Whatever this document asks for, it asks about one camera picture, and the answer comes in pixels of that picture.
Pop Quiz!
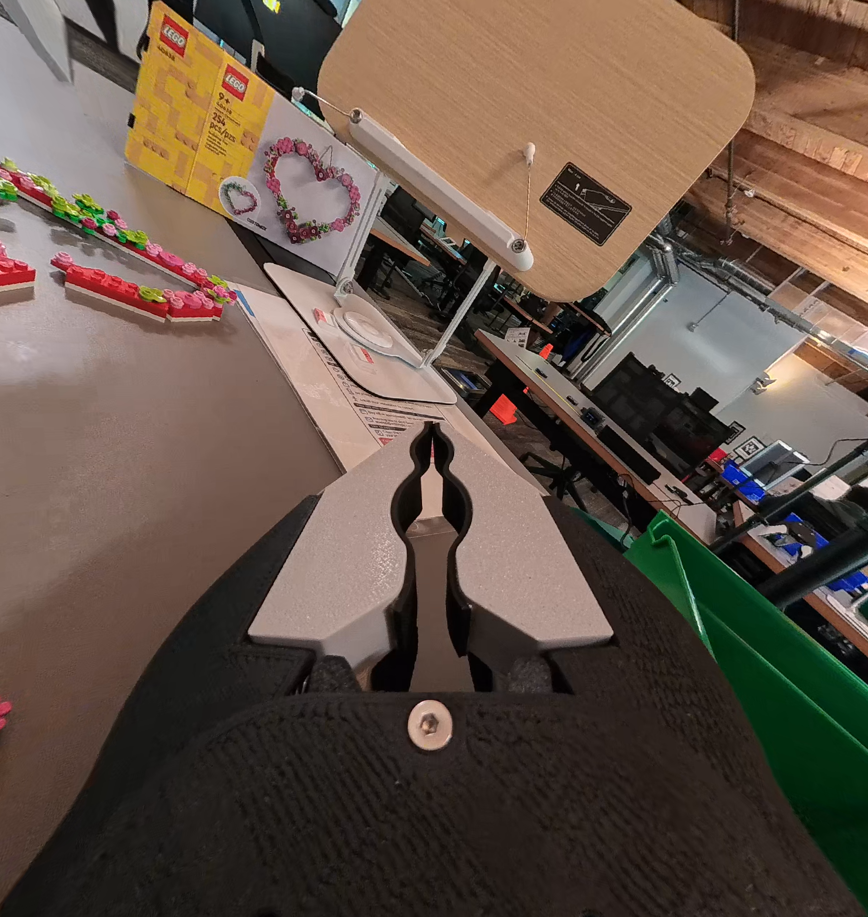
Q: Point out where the black keyboard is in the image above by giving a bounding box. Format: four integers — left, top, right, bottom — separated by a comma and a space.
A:
597, 424, 664, 485

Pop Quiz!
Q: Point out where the black computer monitor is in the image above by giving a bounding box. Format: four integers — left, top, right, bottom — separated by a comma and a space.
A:
591, 351, 736, 482

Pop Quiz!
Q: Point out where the large flowered red lego assembly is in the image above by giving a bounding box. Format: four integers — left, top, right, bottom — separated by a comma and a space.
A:
0, 155, 239, 325

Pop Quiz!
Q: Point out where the small flowered red lego assembly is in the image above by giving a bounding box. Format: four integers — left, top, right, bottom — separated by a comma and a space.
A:
0, 238, 37, 299

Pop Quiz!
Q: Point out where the long wooden background desk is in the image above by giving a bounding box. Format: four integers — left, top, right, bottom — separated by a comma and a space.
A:
475, 329, 720, 548

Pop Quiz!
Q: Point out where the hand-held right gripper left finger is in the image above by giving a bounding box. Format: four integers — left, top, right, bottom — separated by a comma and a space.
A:
248, 422, 435, 693

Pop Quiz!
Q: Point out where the yellow lego set box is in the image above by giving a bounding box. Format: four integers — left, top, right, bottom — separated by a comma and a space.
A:
124, 0, 381, 246

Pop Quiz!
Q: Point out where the white printed paper sheet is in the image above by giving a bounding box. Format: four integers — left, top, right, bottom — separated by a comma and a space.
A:
229, 282, 549, 521

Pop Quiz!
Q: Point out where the small blue storage bin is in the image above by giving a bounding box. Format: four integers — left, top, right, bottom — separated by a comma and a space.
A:
781, 512, 868, 594
721, 461, 767, 503

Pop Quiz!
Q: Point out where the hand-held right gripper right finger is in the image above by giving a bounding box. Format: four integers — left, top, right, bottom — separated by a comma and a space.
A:
433, 422, 615, 661

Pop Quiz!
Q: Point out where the green plastic storage bin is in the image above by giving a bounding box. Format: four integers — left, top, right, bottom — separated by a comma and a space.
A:
623, 510, 868, 917

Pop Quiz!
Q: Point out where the thin silver ceiling duct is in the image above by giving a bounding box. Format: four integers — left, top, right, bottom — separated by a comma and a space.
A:
649, 233, 868, 381

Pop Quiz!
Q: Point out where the black metal pole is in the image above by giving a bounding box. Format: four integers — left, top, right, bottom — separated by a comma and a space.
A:
755, 515, 868, 610

